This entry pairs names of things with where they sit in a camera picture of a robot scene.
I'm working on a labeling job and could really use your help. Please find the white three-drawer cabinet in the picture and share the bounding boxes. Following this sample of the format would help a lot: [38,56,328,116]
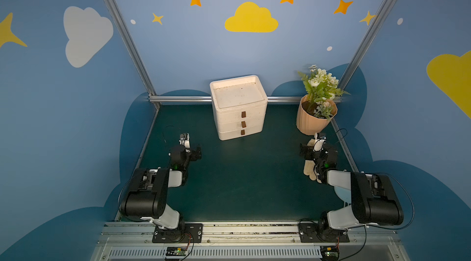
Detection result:
[210,75,268,141]

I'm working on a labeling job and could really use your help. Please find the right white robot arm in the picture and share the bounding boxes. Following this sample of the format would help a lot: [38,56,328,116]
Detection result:
[300,142,404,242]

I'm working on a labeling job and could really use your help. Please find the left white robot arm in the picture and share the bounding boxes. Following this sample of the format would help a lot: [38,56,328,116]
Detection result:
[119,144,202,243]

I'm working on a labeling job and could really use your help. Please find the beige work gloves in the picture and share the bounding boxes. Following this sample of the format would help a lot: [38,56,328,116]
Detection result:
[304,139,320,183]

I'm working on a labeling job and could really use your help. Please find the flower plant in pot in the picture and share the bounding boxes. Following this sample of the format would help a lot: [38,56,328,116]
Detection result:
[296,65,347,135]

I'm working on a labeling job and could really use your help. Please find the blue hand brush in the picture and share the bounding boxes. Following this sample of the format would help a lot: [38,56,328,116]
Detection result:
[334,187,352,207]

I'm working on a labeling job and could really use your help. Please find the left circuit board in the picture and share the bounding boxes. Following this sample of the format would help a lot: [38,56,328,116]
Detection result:
[165,247,188,259]

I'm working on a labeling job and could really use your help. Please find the circuit board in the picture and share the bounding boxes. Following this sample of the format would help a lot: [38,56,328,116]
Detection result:
[165,247,188,259]
[320,246,339,261]

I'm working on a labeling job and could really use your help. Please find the right circuit board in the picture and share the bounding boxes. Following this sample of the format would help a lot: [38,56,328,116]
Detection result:
[320,246,339,261]

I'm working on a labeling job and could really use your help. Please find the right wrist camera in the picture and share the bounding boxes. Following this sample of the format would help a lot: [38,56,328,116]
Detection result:
[313,133,326,151]

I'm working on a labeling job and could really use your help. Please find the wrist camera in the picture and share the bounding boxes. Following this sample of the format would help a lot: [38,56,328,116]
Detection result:
[179,133,190,148]
[313,133,326,151]

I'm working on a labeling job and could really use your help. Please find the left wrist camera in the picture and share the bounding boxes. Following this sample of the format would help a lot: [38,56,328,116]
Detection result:
[179,133,190,148]

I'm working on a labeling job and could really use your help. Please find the aluminium back rail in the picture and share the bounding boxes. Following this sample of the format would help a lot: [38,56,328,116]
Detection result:
[148,94,343,104]

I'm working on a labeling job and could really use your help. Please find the aluminium rail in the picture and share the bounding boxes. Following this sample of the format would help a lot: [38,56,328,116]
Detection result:
[148,94,343,104]
[91,221,409,261]

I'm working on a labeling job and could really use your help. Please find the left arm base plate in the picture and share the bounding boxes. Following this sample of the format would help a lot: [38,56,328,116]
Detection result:
[152,223,204,243]

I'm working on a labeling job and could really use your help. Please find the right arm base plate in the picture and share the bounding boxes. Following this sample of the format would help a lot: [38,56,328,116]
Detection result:
[298,222,350,243]

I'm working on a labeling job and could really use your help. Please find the aluminium front rail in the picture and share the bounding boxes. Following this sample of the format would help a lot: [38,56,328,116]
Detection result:
[91,221,409,261]

